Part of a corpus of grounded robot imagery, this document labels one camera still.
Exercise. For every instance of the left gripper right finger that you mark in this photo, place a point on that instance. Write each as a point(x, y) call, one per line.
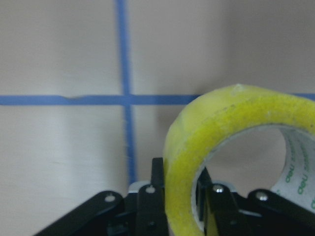
point(216, 208)

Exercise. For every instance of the yellow packing tape roll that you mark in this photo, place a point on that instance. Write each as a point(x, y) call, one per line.
point(211, 120)

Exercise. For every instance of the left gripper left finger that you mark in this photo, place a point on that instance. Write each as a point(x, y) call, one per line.
point(151, 219)

